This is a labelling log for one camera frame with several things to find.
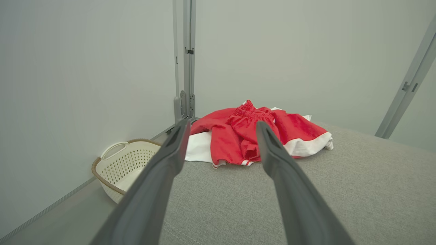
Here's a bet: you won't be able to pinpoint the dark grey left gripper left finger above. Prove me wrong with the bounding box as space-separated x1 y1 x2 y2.
90 118 191 245

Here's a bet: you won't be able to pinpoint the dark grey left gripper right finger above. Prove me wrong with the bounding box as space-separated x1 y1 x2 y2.
255 120 355 245

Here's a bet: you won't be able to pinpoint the red shorts with white band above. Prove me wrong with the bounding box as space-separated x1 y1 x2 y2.
228 100 334 162

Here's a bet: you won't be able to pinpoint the red shirt with white sleeves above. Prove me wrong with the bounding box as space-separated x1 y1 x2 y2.
185 107 312 169

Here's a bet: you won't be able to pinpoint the cream perforated laundry basket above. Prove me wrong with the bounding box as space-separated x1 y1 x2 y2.
91 138 162 205

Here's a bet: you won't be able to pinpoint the grey fabric sofa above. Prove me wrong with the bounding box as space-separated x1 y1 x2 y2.
158 121 436 245

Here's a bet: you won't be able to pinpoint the grey frame post with brackets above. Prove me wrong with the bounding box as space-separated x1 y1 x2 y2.
172 0 197 125

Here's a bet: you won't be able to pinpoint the grey slanted frame post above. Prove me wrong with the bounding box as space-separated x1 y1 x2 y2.
375 15 436 139

